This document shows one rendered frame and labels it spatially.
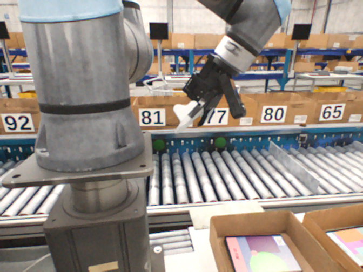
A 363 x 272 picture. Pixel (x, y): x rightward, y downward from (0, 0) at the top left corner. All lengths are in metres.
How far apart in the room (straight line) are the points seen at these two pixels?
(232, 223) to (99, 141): 0.57
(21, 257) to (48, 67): 1.82
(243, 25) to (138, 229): 0.46
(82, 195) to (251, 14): 0.48
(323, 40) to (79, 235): 7.11
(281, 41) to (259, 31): 6.12
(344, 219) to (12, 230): 1.24
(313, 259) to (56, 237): 0.68
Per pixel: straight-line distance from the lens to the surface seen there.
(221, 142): 1.41
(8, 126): 1.64
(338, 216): 1.00
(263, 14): 0.53
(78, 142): 0.37
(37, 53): 0.39
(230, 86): 0.53
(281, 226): 0.90
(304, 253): 0.86
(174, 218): 0.97
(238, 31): 0.53
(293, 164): 1.33
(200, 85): 0.55
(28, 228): 1.10
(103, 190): 0.44
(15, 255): 2.14
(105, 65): 0.36
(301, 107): 1.64
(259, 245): 0.81
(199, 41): 5.93
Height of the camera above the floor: 1.36
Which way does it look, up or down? 22 degrees down
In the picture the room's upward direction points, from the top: straight up
